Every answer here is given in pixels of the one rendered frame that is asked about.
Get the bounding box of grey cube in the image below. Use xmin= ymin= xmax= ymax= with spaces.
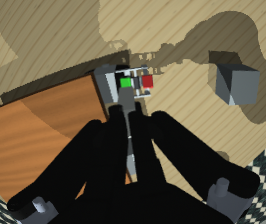
xmin=215 ymin=63 xmax=260 ymax=105

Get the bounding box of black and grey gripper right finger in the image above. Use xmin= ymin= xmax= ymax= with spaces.
xmin=126 ymin=86 xmax=261 ymax=224

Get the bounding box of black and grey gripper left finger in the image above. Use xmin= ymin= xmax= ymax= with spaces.
xmin=6 ymin=87 xmax=130 ymax=224

